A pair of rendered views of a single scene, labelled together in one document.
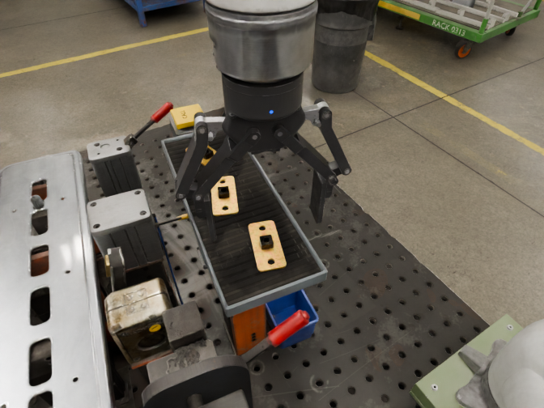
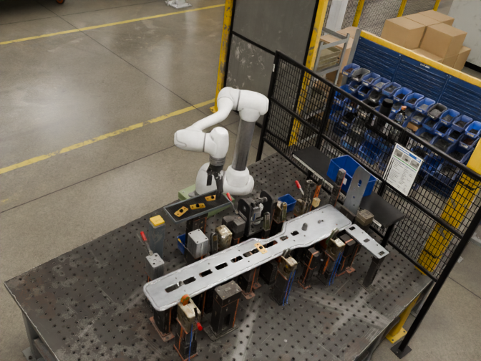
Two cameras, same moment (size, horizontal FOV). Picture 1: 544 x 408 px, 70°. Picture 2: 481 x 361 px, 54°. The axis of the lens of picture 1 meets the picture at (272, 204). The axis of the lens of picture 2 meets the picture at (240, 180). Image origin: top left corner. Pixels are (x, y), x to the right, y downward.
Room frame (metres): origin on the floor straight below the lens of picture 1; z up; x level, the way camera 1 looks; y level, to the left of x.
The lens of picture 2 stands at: (0.86, 2.07, 2.93)
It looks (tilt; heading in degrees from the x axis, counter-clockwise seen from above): 37 degrees down; 252
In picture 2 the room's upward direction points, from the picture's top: 9 degrees clockwise
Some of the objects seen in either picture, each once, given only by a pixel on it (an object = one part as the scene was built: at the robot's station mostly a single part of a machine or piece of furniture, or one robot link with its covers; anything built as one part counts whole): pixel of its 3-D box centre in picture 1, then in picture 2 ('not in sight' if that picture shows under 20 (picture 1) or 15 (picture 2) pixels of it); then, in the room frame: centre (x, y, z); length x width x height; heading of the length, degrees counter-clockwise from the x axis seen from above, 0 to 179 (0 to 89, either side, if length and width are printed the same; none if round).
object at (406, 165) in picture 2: not in sight; (402, 169); (-0.89, -0.03, 1.30); 0.23 x 0.02 x 0.31; 113
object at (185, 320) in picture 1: (201, 376); (224, 242); (0.26, 0.12, 0.90); 0.05 x 0.05 x 0.40; 23
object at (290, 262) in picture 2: not in sight; (283, 279); (-0.04, 0.42, 0.87); 0.12 x 0.09 x 0.35; 113
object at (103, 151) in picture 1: (129, 203); (154, 281); (0.69, 0.36, 0.88); 0.11 x 0.10 x 0.36; 113
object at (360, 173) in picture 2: not in sight; (356, 190); (-0.59, 0.00, 1.17); 0.12 x 0.01 x 0.34; 113
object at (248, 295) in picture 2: not in sight; (246, 271); (0.16, 0.32, 0.84); 0.17 x 0.06 x 0.29; 113
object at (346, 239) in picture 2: not in sight; (341, 255); (-0.48, 0.24, 0.84); 0.11 x 0.10 x 0.28; 113
